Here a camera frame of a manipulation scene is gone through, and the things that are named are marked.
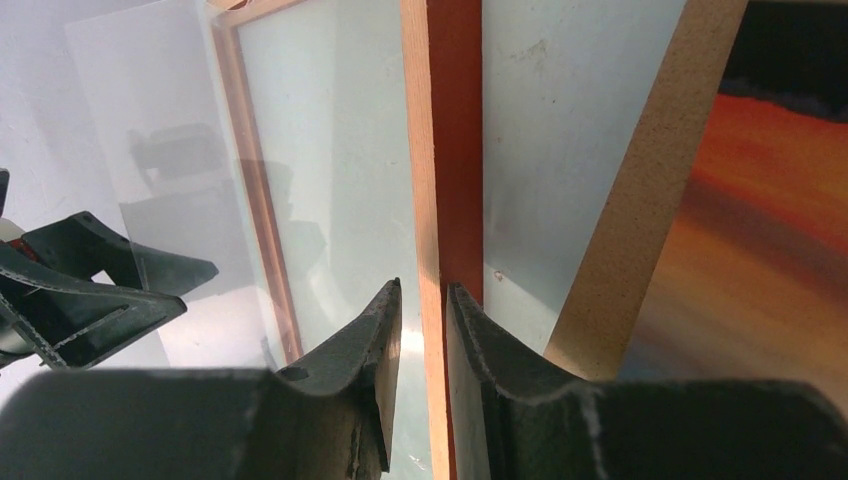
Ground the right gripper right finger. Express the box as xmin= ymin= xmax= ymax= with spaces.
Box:
xmin=445 ymin=283 xmax=847 ymax=479

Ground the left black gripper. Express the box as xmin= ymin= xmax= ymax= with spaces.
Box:
xmin=1 ymin=168 xmax=219 ymax=369

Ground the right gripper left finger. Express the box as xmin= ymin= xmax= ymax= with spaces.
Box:
xmin=1 ymin=279 xmax=402 ymax=479

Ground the clear acrylic glass sheet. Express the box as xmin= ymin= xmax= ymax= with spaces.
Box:
xmin=64 ymin=1 xmax=433 ymax=479

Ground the sunset photo print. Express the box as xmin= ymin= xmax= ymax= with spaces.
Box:
xmin=618 ymin=1 xmax=847 ymax=407

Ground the brown cardboard backing board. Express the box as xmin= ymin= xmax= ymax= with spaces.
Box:
xmin=544 ymin=0 xmax=747 ymax=381

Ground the wooden picture frame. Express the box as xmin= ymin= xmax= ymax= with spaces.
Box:
xmin=209 ymin=1 xmax=483 ymax=479

